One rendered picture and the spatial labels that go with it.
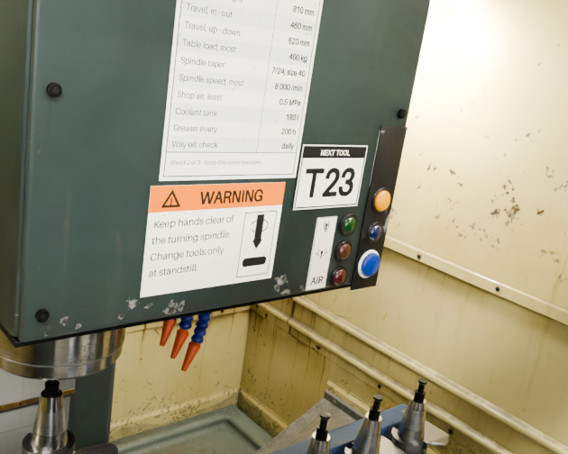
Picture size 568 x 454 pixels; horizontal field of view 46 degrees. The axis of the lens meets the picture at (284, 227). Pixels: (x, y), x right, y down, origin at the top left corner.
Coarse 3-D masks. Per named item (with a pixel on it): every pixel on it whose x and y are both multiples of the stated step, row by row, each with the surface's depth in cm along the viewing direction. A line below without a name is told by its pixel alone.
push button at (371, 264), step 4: (368, 256) 79; (372, 256) 80; (376, 256) 80; (364, 260) 79; (368, 260) 79; (372, 260) 80; (376, 260) 80; (364, 264) 79; (368, 264) 79; (372, 264) 80; (376, 264) 80; (364, 268) 79; (368, 268) 80; (372, 268) 80; (376, 268) 81; (364, 272) 80; (368, 272) 80; (372, 272) 80; (368, 276) 80
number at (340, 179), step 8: (328, 168) 71; (336, 168) 72; (344, 168) 73; (352, 168) 74; (328, 176) 72; (336, 176) 72; (344, 176) 73; (352, 176) 74; (328, 184) 72; (336, 184) 73; (344, 184) 74; (352, 184) 74; (328, 192) 72; (336, 192) 73; (344, 192) 74; (352, 192) 75; (320, 200) 72; (328, 200) 73; (336, 200) 74; (344, 200) 74
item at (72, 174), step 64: (0, 0) 51; (64, 0) 48; (128, 0) 52; (384, 0) 69; (0, 64) 52; (64, 64) 50; (128, 64) 53; (320, 64) 66; (384, 64) 72; (0, 128) 53; (64, 128) 51; (128, 128) 55; (320, 128) 69; (0, 192) 54; (64, 192) 53; (128, 192) 57; (0, 256) 55; (64, 256) 55; (128, 256) 59; (0, 320) 56; (64, 320) 56; (128, 320) 61
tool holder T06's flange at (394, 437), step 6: (396, 432) 110; (390, 438) 110; (396, 438) 109; (426, 438) 110; (396, 444) 109; (402, 444) 108; (408, 444) 108; (414, 444) 108; (420, 444) 109; (426, 444) 109; (408, 450) 107; (414, 450) 107; (420, 450) 109; (426, 450) 110
